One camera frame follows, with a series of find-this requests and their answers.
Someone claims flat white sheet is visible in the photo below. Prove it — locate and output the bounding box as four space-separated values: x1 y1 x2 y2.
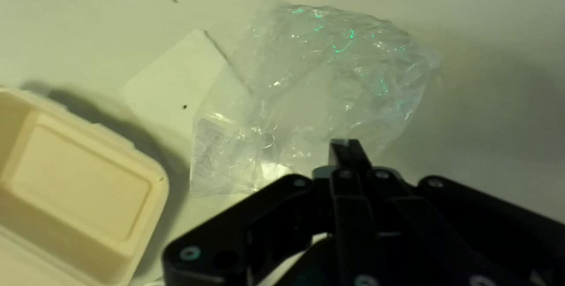
121 29 253 146

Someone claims beige foam clamshell container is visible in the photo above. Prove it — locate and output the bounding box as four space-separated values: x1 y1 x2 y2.
0 87 170 286

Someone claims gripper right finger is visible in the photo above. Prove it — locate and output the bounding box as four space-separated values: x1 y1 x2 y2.
349 139 565 286

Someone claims crumpled clear plastic bag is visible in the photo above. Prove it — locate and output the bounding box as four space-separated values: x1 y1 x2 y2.
189 0 442 199

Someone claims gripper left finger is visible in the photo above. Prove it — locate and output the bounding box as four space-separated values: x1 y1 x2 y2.
162 139 368 286

